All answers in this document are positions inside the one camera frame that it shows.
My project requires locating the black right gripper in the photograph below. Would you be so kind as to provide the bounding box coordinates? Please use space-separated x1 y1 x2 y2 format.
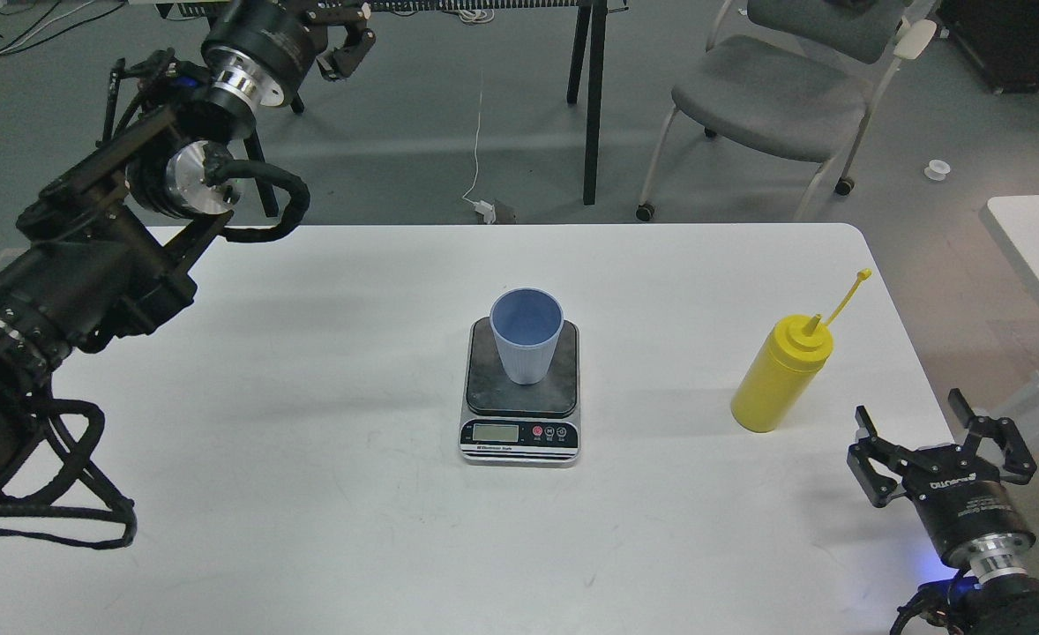
847 387 1038 568

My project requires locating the yellow squeeze bottle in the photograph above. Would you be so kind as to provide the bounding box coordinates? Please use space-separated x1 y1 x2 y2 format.
730 268 873 433

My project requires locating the blue plastic cup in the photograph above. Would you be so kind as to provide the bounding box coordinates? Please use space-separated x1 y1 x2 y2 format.
489 287 564 385

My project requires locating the black-legged background table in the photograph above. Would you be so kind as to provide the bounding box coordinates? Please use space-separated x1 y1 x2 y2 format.
154 0 632 218

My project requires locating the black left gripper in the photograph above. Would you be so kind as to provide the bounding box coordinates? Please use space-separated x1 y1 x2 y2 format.
201 1 376 108

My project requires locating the white charger cable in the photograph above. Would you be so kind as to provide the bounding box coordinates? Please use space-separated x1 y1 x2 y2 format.
462 71 518 222

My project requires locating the digital kitchen scale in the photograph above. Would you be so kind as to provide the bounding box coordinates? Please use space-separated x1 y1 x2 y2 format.
458 317 581 467

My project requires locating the black cabinet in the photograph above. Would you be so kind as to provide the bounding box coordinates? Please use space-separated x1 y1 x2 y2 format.
936 1 1039 95

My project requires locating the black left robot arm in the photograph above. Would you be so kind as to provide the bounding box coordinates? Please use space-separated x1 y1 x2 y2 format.
0 1 375 549

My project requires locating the white plastic spool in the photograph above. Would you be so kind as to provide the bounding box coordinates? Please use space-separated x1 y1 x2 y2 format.
923 158 952 182

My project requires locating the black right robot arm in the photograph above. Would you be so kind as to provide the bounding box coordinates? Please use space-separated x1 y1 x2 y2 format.
847 389 1039 634

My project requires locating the grey office chair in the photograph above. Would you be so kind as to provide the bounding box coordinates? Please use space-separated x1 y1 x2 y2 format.
661 1 938 222

